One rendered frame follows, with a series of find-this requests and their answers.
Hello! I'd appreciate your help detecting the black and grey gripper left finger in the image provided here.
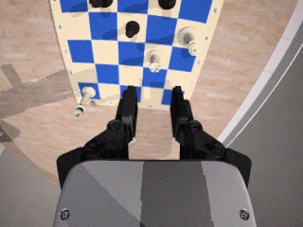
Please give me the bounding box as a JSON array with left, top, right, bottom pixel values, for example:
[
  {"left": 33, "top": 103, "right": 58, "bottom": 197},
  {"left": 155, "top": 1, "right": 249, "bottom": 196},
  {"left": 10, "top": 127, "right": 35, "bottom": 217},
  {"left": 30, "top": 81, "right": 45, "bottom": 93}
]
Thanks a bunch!
[{"left": 56, "top": 85, "right": 138, "bottom": 190}]

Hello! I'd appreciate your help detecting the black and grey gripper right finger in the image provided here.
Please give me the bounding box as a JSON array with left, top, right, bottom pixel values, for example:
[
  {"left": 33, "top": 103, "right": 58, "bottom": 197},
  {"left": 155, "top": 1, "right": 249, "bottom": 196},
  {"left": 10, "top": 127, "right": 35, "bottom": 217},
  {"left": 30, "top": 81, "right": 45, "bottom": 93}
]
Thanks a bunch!
[{"left": 170, "top": 86, "right": 252, "bottom": 188}]

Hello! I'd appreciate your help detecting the blue and cream chessboard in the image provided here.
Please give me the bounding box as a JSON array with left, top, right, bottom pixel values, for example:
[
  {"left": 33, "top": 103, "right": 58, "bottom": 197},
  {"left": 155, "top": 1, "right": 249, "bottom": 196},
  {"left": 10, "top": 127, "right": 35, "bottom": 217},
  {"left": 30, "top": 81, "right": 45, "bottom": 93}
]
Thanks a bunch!
[{"left": 50, "top": 0, "right": 223, "bottom": 111}]

